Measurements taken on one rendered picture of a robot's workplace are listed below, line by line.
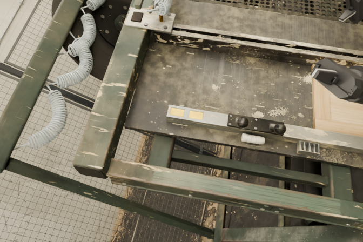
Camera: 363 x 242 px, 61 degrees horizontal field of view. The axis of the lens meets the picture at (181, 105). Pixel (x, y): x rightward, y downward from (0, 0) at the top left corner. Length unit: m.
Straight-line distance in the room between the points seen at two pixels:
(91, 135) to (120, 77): 0.24
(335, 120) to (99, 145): 0.85
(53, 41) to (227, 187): 1.10
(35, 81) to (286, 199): 1.15
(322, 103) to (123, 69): 0.76
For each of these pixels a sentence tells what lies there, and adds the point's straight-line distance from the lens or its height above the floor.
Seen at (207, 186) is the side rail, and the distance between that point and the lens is 1.03.
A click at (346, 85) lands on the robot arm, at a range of 0.77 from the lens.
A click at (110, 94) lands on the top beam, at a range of 1.12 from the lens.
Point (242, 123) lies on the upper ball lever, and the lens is 1.01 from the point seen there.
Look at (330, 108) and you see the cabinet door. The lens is 1.31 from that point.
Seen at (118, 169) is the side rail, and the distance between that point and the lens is 1.05.
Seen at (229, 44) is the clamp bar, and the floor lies 1.55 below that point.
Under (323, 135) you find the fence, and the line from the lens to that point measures 1.21.
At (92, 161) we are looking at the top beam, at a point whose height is 1.89.
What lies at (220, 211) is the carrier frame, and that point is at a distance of 2.20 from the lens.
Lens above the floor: 2.13
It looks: 24 degrees down
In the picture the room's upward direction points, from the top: 64 degrees counter-clockwise
